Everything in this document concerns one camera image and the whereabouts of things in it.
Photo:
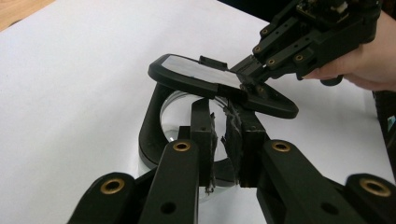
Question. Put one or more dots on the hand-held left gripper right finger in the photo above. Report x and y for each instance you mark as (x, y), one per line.
(249, 140)

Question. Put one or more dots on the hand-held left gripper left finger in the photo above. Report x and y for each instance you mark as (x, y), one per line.
(200, 130)

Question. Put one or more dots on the clear jar with black lid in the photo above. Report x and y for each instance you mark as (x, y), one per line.
(186, 70)

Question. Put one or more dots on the wooden table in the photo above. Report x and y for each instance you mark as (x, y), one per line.
(15, 9)

